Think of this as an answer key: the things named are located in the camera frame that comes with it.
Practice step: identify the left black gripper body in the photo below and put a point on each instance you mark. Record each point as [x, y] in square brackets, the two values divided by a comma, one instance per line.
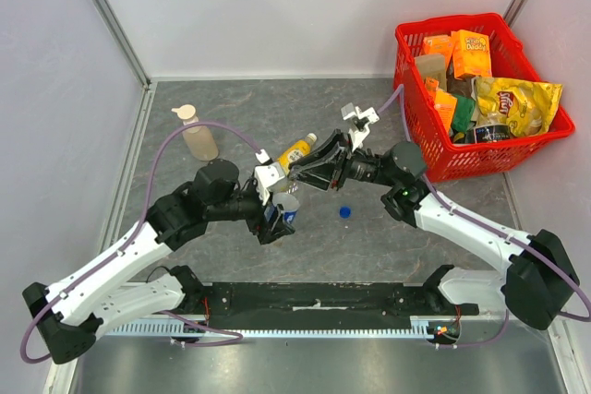
[258, 223]

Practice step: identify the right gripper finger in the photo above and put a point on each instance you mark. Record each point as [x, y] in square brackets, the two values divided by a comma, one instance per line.
[323, 176]
[326, 154]

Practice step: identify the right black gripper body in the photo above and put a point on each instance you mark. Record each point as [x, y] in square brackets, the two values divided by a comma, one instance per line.
[340, 165]

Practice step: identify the clear blue label bottle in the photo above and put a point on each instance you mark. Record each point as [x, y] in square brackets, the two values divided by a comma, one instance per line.
[285, 195]

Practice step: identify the blue bottle cap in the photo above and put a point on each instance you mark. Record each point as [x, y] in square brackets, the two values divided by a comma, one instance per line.
[345, 212]

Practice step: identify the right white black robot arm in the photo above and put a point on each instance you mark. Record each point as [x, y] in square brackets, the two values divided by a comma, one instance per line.
[537, 278]

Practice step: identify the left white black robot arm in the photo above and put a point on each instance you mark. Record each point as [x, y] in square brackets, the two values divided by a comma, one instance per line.
[72, 314]

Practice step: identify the yellow juice bottle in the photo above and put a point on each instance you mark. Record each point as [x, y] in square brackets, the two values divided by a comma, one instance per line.
[297, 151]

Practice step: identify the beige pump soap bottle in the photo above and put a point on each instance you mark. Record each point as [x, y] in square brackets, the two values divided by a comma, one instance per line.
[199, 139]

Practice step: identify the orange packet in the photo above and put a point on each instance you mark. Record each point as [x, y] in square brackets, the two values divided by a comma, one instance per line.
[443, 102]

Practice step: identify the brown cardboard box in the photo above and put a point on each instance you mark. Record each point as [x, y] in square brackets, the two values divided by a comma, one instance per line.
[432, 66]

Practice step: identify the green package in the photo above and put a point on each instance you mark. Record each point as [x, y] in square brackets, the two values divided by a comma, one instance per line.
[463, 113]

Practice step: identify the small orange box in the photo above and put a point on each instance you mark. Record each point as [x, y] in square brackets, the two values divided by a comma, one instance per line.
[437, 44]

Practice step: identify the dark can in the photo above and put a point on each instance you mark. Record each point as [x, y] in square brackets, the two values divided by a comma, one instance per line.
[489, 133]

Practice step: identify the orange scrub daddy box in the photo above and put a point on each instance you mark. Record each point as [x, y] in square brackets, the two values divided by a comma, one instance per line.
[470, 55]

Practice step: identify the yellow chips bag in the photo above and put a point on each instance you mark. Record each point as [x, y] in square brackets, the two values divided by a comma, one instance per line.
[528, 108]

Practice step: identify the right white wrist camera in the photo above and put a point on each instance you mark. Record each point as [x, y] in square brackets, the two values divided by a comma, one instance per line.
[359, 122]

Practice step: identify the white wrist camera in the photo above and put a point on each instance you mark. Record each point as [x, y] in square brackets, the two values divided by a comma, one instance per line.
[269, 176]
[359, 122]

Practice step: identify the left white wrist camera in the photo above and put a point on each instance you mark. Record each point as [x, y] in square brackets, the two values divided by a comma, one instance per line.
[269, 176]

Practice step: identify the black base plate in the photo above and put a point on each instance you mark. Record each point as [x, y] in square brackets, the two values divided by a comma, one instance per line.
[318, 306]

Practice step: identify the white cable duct rail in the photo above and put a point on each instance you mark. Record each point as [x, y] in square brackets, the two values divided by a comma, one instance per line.
[165, 326]

